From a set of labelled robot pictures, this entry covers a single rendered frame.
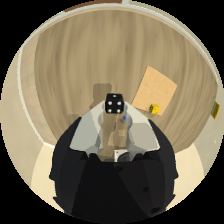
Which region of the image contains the black die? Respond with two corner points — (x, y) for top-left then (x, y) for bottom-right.
(106, 93), (124, 114)

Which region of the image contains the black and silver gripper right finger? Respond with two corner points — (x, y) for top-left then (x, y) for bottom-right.
(122, 101), (179, 180)

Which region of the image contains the tan square mat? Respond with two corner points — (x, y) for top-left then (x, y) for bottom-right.
(131, 65), (177, 116)

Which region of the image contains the yellow die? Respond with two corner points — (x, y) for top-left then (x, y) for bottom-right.
(149, 104), (160, 114)

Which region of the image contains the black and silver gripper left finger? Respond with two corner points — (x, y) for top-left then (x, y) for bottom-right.
(49, 100), (106, 181)

